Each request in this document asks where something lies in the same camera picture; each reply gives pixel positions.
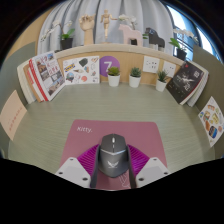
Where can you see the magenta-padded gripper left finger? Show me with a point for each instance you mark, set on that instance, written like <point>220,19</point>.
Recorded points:
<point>71,171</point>

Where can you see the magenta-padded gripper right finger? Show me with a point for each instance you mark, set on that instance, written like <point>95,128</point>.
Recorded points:
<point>153,171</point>

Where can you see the dark grey computer mouse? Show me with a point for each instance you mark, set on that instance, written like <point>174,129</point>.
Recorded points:
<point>113,155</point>

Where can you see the mauve pink mouse pad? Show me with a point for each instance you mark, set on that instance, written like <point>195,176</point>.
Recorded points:
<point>133,133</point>

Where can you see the colourful illustrated white card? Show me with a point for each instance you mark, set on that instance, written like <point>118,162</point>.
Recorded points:
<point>212,121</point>

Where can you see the beige hardcover book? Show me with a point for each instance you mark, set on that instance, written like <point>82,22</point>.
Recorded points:
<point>11,115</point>

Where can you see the small plant in white pot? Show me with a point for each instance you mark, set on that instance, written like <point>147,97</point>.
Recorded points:
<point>135,81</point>
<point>161,86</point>
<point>114,81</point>

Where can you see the brown book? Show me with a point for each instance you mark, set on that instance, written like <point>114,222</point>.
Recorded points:
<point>32,86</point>

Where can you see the black cover book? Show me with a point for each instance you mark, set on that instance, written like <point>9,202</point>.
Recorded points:
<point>185,81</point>

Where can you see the red and white picture book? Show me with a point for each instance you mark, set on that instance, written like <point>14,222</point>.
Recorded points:
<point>50,75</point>

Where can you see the white sticker picture card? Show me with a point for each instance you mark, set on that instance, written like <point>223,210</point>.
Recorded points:
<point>81,70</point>

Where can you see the white thick book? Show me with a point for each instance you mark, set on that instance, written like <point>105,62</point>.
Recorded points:
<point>22,81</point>

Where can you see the green felt desk partition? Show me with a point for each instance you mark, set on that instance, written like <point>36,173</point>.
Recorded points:
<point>10,70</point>
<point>211,76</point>

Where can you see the round purple number sign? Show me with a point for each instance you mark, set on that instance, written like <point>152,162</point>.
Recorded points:
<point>108,63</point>

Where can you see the light wooden desk shelf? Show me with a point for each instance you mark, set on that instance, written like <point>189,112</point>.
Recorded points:
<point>130,58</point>

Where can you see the white orchid in black pot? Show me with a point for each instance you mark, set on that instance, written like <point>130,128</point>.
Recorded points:
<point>181,54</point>
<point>66,43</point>

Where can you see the black wooden horse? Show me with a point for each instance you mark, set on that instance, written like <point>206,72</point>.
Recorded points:
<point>155,38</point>

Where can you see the pink wooden horse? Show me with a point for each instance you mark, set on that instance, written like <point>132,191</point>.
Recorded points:
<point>130,35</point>

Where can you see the wooden hand model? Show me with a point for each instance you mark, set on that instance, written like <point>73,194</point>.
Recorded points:
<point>88,31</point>

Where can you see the wooden artist mannequin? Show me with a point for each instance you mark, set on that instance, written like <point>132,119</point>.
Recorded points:
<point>106,25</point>

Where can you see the dark framed window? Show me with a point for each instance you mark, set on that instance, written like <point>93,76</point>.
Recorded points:
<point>181,21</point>

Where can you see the white orchid behind horse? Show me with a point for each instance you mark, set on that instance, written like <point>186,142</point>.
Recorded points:
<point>128,18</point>

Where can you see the grey white curtain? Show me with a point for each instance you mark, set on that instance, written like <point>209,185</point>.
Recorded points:
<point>140,13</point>

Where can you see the white wall socket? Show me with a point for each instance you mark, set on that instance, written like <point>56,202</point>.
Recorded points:
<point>151,64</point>
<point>169,69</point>

